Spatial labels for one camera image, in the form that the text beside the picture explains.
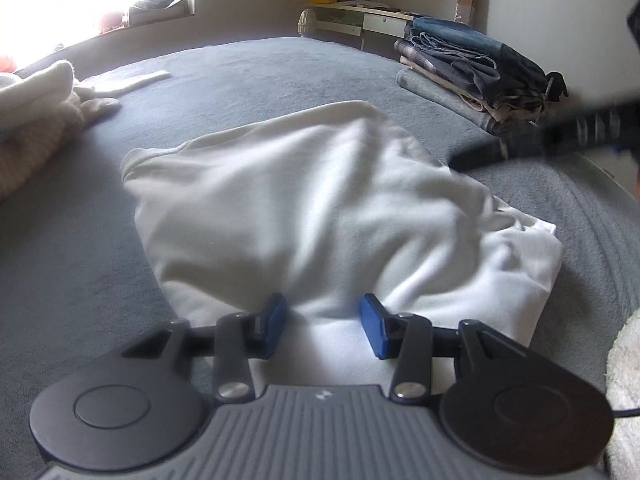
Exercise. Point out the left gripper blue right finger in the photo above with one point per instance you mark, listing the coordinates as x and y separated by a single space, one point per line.
381 328

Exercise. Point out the cream fleece garment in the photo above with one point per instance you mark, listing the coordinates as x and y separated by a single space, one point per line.
24 100

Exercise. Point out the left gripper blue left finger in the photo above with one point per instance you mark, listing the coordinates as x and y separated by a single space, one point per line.
269 326

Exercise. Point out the white yarn ball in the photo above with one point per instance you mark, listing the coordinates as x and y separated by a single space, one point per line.
306 25

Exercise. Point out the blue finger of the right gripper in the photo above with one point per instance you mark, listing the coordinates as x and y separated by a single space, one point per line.
478 156

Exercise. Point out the pink pot on windowsill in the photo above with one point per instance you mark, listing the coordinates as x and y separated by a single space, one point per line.
111 22

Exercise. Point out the white cloth strip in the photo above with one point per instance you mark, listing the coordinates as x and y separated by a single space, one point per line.
114 87

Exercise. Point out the dark clothes on windowsill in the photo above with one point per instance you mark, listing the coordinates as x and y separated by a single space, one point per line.
151 11

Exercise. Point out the white bear print sweatshirt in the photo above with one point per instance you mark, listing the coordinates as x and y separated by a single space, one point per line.
325 206

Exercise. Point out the orange object on windowsill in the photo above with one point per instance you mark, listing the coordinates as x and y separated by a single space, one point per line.
7 65

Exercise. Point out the white and green desk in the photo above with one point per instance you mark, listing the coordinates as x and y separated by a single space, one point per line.
358 19

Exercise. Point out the grey bed sheet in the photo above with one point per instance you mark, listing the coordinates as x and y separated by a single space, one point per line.
75 282

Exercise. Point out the stack of folded jeans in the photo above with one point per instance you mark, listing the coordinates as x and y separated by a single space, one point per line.
499 84

